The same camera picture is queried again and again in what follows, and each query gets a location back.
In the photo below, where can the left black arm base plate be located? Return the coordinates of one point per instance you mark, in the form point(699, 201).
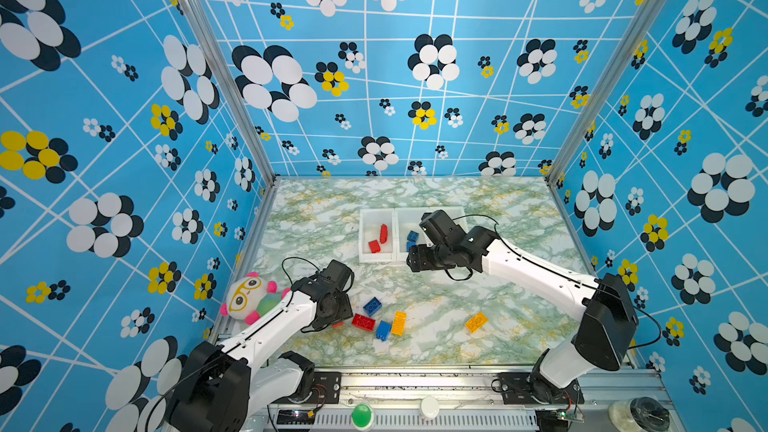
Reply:
point(325, 388)

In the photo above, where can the small red square lego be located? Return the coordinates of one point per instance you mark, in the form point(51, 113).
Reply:
point(374, 246)

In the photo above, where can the middle translucent white bin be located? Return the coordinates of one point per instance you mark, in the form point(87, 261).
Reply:
point(407, 220)

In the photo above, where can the yellow long lego brick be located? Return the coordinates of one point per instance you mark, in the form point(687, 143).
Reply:
point(399, 323)

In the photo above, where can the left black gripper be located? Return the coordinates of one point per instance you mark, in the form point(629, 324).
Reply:
point(347, 312)

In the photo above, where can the blue studded lego brick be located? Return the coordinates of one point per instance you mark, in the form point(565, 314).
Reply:
point(372, 307)

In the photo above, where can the green push button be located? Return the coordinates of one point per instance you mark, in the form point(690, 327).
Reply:
point(363, 417)

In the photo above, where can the pink white plush toy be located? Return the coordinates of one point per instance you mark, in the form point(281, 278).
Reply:
point(251, 298)

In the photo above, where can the white round knob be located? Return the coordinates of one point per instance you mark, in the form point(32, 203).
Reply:
point(429, 408)

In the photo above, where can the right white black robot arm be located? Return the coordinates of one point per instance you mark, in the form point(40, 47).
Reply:
point(606, 314)

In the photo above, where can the red long lego brick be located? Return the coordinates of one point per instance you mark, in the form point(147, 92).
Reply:
point(364, 323)

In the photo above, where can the blue lego brick bottom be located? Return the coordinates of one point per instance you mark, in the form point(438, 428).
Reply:
point(383, 331)

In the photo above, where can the left translucent white bin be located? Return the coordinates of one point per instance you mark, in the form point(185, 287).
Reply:
point(370, 221)

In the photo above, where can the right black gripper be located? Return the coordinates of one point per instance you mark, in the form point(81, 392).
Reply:
point(416, 255)

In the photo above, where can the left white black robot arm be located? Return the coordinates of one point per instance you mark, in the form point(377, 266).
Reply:
point(222, 385)

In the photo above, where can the clear tape roll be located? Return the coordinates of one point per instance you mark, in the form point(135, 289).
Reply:
point(643, 414)

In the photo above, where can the orange long lego brick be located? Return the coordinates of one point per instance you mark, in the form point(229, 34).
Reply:
point(476, 322)

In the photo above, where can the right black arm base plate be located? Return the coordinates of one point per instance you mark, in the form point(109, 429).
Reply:
point(517, 388)

